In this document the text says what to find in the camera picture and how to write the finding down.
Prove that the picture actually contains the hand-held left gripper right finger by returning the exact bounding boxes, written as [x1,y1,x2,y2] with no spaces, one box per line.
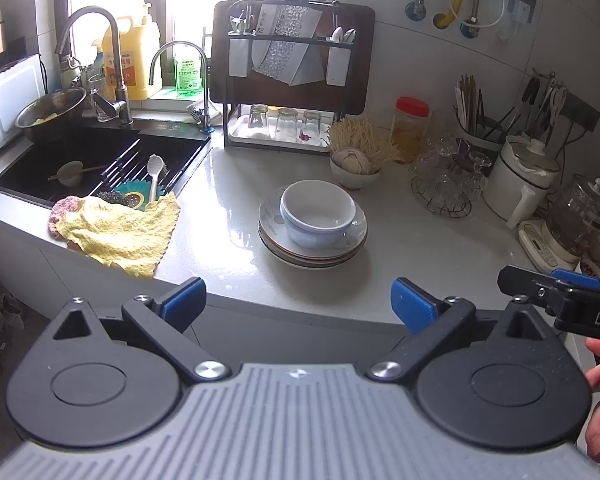
[366,277,551,382]

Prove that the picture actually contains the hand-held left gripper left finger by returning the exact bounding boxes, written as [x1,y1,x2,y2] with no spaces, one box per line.
[52,276,232,382]

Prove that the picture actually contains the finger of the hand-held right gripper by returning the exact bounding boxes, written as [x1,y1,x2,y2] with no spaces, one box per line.
[550,268,600,294]
[497,265,562,307]

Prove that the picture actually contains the white leaf-print plate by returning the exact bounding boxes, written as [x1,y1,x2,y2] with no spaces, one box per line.
[258,186,368,257]
[258,230,368,264]

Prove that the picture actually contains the light blue plastic bowl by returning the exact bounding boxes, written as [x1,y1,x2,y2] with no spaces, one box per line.
[280,182,357,250]

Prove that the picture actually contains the plain white ceramic bowl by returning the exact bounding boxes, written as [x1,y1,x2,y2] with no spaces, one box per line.
[281,180,356,231]

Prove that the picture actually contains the white kettle base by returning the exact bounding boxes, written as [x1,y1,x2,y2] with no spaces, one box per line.
[517,217,583,275]

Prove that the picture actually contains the glass kettle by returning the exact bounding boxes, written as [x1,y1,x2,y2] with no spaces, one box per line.
[547,174,600,258]

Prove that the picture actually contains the yellow dish cloth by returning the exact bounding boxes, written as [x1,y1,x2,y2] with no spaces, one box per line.
[55,192,181,281]

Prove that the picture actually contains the white electric pot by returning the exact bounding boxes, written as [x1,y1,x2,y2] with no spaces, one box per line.
[482,135,562,231]

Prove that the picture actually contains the teal pleated scrubber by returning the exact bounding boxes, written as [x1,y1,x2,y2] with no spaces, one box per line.
[112,180,176,211]

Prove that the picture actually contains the white bowl holding garlic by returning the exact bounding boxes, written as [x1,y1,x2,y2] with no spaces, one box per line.
[329,155,381,191]

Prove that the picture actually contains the white plastic spoon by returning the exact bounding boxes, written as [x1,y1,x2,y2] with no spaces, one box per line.
[146,155,165,203]

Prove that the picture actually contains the cluster of glass cups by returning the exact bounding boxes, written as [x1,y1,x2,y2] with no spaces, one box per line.
[410,135,492,208]

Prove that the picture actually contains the black roll-up sink rack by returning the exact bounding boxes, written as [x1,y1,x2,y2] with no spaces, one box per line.
[92,140,203,201]

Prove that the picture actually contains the pink knitted cloth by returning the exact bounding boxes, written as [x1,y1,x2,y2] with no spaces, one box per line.
[49,196,83,241]

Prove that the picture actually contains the garlic bulb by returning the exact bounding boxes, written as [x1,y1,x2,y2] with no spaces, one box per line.
[332,147,373,176]

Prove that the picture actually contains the wooden ladle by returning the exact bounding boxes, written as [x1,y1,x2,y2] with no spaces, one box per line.
[47,160,108,187]

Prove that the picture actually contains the bundle of dried noodles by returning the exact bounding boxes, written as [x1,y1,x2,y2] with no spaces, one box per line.
[327,117,406,173]

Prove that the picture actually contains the white drip tray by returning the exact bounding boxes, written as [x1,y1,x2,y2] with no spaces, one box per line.
[228,114,333,149]

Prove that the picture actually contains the red-lidded plastic jar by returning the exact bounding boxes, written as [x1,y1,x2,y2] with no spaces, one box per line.
[391,96,431,163]

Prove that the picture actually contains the hanging scissors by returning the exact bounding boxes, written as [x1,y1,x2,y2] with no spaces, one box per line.
[547,85,568,126]

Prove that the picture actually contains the crumpled grey bag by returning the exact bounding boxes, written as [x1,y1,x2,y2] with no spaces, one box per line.
[0,292,26,356]

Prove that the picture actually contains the dark metal dish rack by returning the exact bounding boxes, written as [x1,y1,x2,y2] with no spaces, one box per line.
[202,0,376,150]

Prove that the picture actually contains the black hanging utensil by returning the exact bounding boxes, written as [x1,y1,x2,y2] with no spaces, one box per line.
[522,77,541,121]

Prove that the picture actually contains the small steel faucet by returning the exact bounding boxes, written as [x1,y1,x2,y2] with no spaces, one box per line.
[149,41,212,133]

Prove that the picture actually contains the bundle of chopsticks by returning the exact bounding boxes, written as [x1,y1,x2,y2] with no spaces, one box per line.
[455,74,486,133]

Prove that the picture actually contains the clear drinking glass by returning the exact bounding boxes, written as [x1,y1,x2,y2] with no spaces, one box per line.
[275,108,299,142]
[300,110,323,142]
[248,104,270,131]

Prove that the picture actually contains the black kitchen sink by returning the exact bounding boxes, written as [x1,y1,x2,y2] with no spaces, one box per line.
[0,120,212,211]

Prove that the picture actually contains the tall steel faucet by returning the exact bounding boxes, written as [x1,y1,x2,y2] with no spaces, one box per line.
[55,6,134,126]

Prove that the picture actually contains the green liquid bottle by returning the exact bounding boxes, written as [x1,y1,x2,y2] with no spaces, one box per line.
[174,42,203,95]

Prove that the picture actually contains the stainless steel bowl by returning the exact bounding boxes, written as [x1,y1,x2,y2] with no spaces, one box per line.
[14,87,88,143]

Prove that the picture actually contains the yellow detergent jug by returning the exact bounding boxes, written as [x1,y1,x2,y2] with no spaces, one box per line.
[102,5,162,102]

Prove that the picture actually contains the white utensil cup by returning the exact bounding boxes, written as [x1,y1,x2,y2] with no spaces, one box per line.
[228,37,251,78]
[326,45,353,87]

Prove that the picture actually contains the dark brown cutting board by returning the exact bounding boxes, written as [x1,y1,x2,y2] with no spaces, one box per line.
[210,0,376,115]

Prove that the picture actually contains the white microwave oven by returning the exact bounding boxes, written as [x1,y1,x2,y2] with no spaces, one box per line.
[0,52,48,154]

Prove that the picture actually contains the hammered steel cleaver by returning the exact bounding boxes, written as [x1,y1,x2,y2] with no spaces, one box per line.
[257,4,326,86]

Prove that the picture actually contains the labelled steel cleaver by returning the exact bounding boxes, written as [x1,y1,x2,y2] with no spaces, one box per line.
[250,4,286,73]

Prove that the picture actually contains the window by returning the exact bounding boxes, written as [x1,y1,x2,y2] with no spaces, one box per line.
[55,0,331,101]

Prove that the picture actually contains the round wire rack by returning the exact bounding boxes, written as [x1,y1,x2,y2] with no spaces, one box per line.
[411,180,473,220]

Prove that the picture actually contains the black wall hook rail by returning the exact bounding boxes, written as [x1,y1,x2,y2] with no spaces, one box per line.
[527,67,600,133]

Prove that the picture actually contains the wall outlet with plug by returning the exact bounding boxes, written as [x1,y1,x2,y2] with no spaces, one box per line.
[497,0,538,41]

